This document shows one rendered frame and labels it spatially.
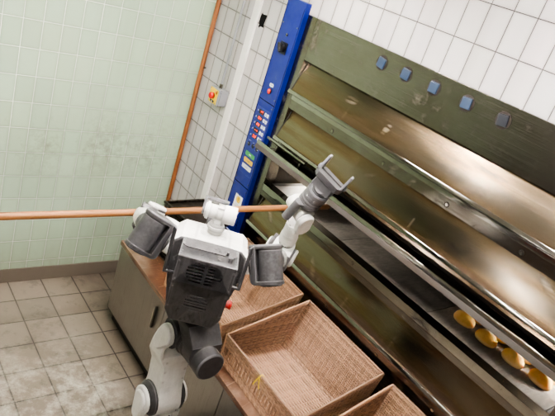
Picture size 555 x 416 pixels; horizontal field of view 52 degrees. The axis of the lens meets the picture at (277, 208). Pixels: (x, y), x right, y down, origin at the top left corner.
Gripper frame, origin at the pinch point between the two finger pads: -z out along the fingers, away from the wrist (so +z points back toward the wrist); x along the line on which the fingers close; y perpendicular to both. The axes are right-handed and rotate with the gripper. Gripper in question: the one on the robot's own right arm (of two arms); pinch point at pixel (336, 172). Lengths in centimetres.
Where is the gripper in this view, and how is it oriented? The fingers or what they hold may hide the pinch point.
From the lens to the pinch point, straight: 202.8
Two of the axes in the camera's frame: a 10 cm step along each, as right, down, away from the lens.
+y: 5.2, -3.2, 7.9
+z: -5.3, 6.0, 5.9
